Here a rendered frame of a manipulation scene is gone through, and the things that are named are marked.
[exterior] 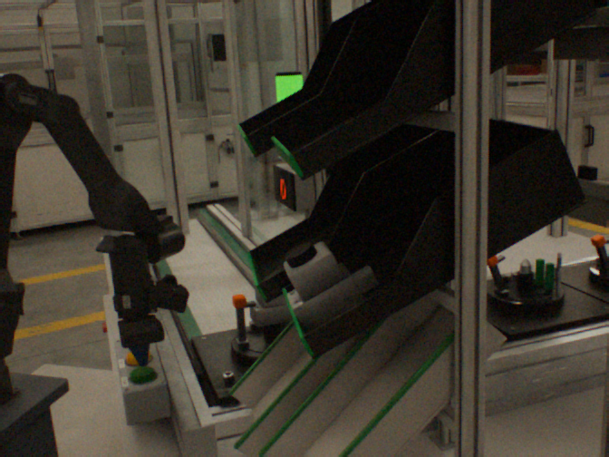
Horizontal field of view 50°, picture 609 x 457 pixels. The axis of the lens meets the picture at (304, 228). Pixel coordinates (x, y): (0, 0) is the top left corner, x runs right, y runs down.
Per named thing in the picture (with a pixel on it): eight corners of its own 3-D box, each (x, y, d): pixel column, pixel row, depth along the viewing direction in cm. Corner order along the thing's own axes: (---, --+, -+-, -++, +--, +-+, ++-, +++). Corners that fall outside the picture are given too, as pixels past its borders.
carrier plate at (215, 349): (219, 411, 96) (217, 397, 95) (191, 346, 118) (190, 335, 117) (369, 377, 103) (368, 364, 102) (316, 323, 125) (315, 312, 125)
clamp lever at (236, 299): (237, 343, 106) (234, 298, 104) (235, 338, 108) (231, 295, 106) (258, 339, 107) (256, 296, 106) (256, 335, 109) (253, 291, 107)
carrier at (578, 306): (509, 345, 111) (511, 276, 108) (436, 299, 133) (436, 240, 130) (623, 320, 118) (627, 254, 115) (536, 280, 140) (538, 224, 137)
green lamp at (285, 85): (282, 104, 118) (280, 76, 117) (274, 102, 122) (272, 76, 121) (308, 102, 119) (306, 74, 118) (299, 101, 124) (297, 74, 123)
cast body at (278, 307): (256, 327, 106) (253, 286, 104) (249, 318, 110) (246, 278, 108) (305, 318, 108) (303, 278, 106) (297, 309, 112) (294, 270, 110)
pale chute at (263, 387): (263, 468, 76) (233, 448, 75) (254, 410, 88) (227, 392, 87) (426, 287, 74) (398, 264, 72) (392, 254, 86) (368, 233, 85)
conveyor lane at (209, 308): (226, 464, 98) (219, 404, 96) (158, 289, 175) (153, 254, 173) (397, 421, 107) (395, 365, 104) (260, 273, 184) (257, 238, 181)
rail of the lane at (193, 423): (190, 495, 92) (182, 425, 89) (134, 293, 173) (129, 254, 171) (228, 484, 93) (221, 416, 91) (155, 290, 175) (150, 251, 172)
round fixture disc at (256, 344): (243, 376, 101) (242, 364, 101) (224, 342, 114) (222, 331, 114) (327, 359, 106) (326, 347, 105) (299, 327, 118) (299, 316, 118)
